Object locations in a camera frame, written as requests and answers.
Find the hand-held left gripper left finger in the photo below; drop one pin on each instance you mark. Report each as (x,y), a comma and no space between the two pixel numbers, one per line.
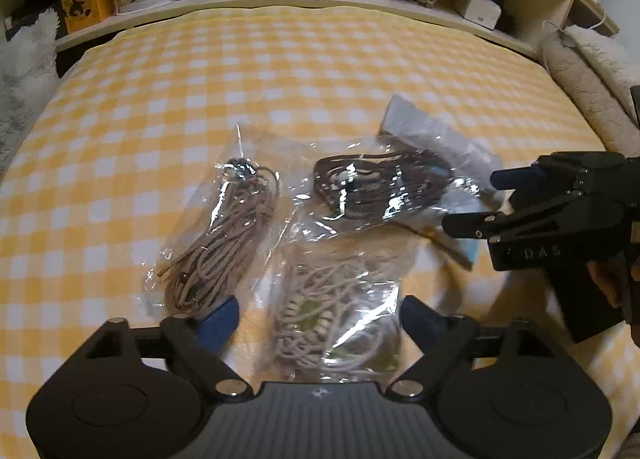
(220,325)

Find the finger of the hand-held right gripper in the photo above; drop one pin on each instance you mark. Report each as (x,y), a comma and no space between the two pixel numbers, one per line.
(520,178)
(480,226)

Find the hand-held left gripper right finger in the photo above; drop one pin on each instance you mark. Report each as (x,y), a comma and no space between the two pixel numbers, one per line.
(419,320)

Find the blue packet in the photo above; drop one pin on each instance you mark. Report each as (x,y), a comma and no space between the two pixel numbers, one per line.
(472,250)

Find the grey foil packet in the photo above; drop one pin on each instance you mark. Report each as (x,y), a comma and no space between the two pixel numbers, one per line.
(425,129)

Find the person's right hand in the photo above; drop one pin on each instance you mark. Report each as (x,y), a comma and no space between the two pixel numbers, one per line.
(606,283)

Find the beige textured blanket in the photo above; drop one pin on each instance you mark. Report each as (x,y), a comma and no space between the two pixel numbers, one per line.
(590,74)

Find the small white tissue box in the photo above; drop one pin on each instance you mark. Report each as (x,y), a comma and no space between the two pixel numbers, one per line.
(477,6)

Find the yellow checked bed sheet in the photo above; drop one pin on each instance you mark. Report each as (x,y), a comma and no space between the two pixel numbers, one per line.
(300,64)

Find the white fluffy cloth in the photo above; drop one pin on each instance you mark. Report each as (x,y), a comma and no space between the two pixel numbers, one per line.
(25,74)

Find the yellow box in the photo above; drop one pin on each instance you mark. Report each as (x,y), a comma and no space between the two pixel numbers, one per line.
(85,6)

